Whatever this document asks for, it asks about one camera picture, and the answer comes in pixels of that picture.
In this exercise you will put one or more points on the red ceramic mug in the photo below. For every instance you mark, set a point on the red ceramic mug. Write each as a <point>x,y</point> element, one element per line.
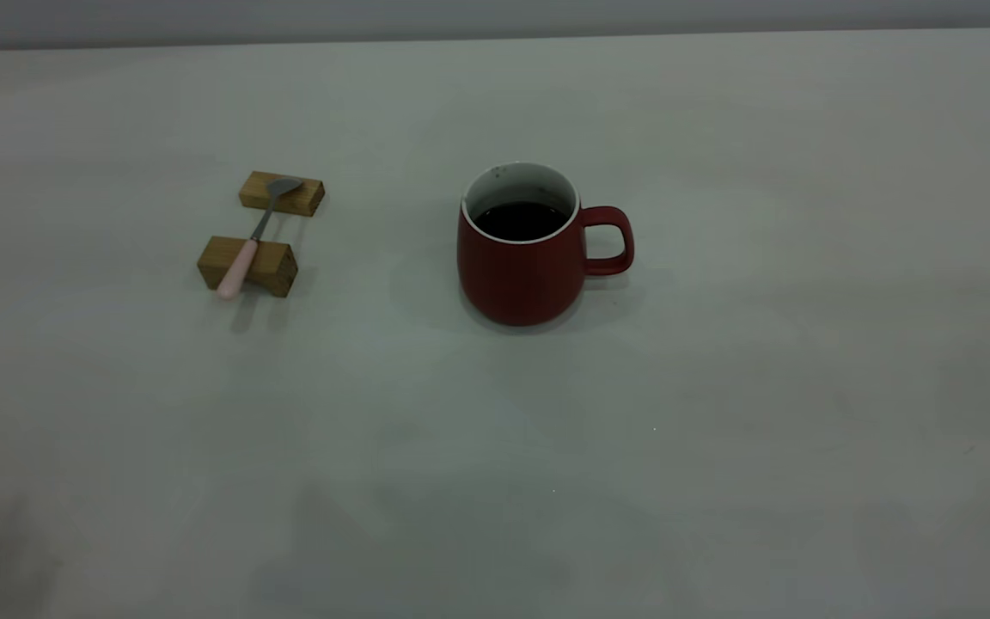
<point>521,279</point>

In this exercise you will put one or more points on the dark coffee liquid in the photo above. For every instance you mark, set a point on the dark coffee liquid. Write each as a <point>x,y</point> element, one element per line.
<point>519,222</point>

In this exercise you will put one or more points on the flat wooden block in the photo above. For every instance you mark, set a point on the flat wooden block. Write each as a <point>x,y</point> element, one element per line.
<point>303,203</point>

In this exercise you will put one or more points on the arched wooden block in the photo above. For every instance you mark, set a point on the arched wooden block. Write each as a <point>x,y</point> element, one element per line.
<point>276,268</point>

